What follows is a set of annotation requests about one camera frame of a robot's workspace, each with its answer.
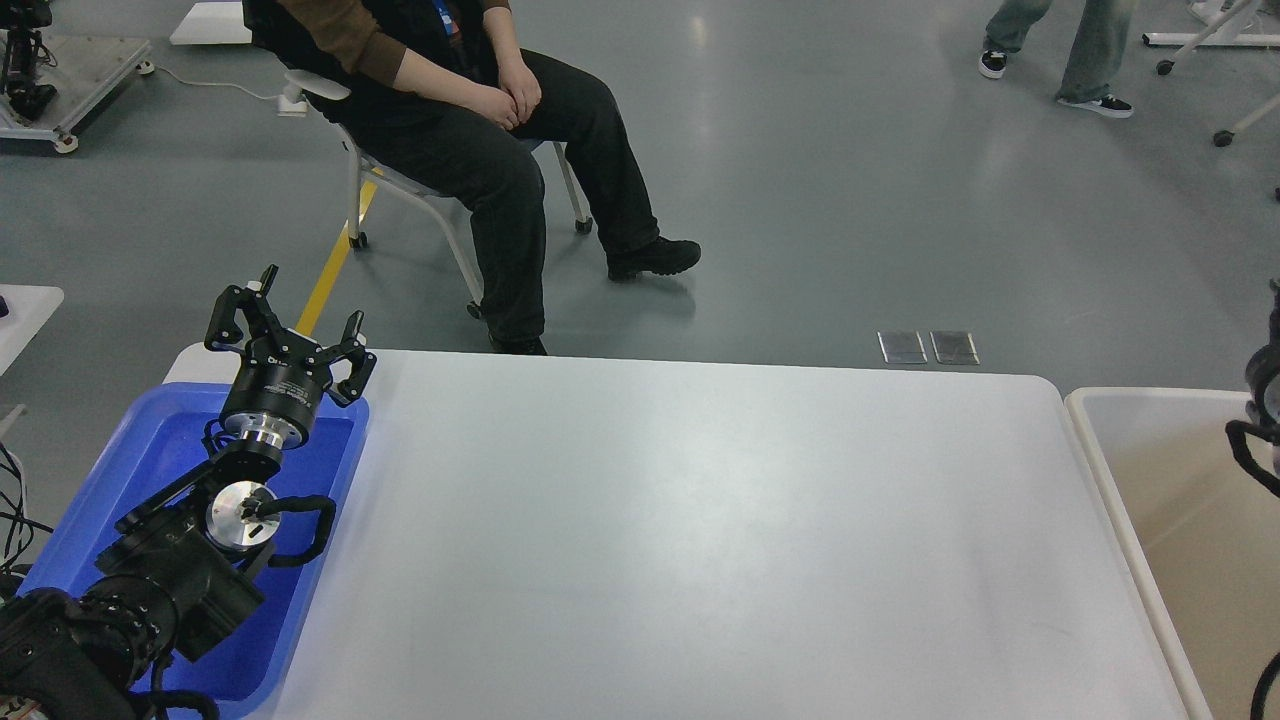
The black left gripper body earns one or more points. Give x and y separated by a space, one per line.
276 393

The right metal floor plate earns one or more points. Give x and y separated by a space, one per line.
954 348

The blue plastic bin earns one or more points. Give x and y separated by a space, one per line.
159 439

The white side table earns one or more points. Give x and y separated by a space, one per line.
29 308

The white rolling chair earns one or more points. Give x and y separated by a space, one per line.
364 173

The standing person in jeans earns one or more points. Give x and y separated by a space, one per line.
1095 57

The left metal floor plate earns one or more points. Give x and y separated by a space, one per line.
902 347

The metal cart with robot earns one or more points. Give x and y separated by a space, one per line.
50 84

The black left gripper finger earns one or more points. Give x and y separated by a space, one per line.
242 319
343 370

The white power adapter with cable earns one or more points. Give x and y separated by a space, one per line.
283 106

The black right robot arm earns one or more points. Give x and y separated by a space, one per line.
1262 377

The white flat board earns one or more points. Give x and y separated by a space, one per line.
212 23

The beige plastic bin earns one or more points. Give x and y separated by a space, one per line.
1199 534

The metal floor plate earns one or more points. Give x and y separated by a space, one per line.
902 347
954 348

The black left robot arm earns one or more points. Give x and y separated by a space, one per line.
180 577

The white rolling stand legs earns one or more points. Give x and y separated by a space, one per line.
1225 24

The seated person in black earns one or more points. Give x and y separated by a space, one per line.
442 92

